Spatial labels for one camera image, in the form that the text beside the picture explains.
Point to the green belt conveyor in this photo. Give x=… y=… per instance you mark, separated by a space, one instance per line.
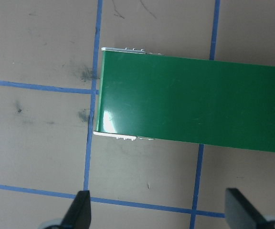
x=187 y=100

